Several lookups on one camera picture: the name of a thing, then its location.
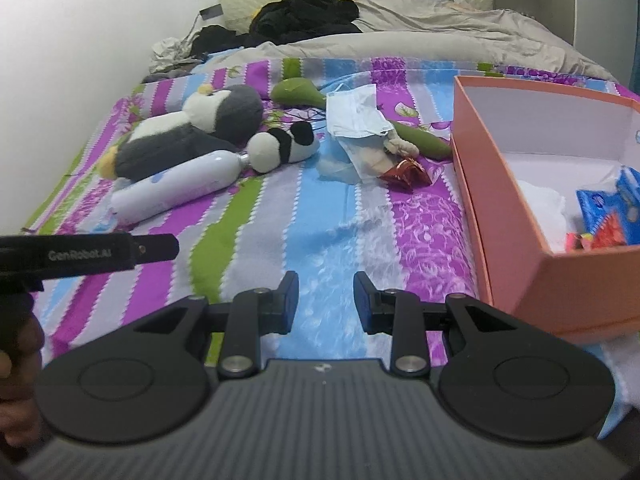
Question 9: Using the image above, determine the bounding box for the white textured towel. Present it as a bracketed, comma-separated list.
[518, 180, 582, 254]

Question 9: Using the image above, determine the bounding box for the light blue face mask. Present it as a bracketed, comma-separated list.
[326, 84, 394, 138]

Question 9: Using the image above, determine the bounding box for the blue tissue pack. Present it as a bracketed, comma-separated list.
[576, 166, 639, 249]

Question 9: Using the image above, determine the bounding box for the person's left hand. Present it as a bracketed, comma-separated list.
[1, 313, 44, 448]

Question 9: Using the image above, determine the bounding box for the red foil candy wrapper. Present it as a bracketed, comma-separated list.
[380, 158, 432, 192]

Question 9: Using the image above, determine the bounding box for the white cylindrical bottle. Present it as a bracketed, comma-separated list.
[111, 151, 248, 226]

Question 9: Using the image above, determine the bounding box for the beige small plush toy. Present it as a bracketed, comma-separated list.
[337, 129, 420, 181]

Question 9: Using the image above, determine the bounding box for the colourful striped bed sheet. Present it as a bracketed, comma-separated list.
[22, 56, 640, 441]

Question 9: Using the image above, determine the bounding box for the small panda plush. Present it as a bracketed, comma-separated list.
[246, 122, 320, 174]

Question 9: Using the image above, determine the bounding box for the pink feathered toy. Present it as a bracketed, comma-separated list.
[565, 233, 593, 252]

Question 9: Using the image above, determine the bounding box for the penguin plush toy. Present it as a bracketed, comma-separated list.
[96, 84, 264, 182]

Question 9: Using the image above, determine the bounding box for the orange cardboard box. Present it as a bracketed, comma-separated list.
[451, 76, 639, 342]

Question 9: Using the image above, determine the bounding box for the green plush stem toy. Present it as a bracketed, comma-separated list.
[270, 77, 452, 160]

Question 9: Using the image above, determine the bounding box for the white crumpled cloth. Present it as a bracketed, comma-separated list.
[149, 37, 201, 74]

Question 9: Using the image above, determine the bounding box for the grey duvet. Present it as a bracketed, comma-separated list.
[207, 0, 615, 80]

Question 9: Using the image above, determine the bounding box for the black clothes pile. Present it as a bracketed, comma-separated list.
[190, 0, 360, 58]

